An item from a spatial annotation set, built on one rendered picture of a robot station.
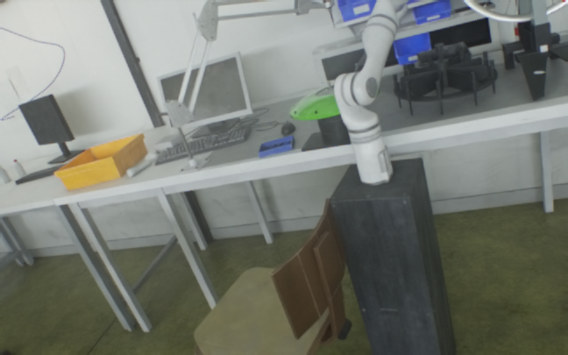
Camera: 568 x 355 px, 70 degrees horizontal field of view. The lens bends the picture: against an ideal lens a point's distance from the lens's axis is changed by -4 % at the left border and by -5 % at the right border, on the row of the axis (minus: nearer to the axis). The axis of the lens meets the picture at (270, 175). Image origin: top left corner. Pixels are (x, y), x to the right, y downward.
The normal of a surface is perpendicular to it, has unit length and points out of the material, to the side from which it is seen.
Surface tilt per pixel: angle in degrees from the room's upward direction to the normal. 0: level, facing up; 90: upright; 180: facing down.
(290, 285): 90
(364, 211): 90
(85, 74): 90
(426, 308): 90
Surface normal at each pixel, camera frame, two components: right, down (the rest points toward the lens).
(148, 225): -0.29, 0.46
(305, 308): 0.64, 0.10
